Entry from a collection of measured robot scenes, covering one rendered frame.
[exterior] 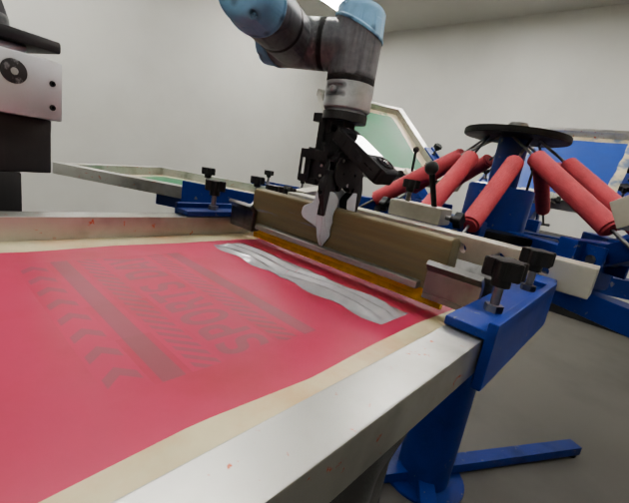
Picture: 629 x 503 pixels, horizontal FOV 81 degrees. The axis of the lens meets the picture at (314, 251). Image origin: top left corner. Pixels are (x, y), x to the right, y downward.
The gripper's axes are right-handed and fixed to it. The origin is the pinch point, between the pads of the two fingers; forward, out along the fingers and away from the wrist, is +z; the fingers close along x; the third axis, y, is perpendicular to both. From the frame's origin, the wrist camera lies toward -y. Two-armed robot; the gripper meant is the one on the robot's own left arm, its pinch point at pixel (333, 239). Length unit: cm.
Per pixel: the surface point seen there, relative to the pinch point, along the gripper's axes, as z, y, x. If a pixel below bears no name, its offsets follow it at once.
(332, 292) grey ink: 4.7, -9.3, 10.2
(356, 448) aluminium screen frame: 3.0, -29.1, 32.4
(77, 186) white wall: 48, 380, -70
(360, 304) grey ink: 4.7, -13.9, 10.0
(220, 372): 5.4, -16.1, 32.3
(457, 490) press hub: 100, -13, -87
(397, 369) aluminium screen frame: 1.9, -27.0, 24.7
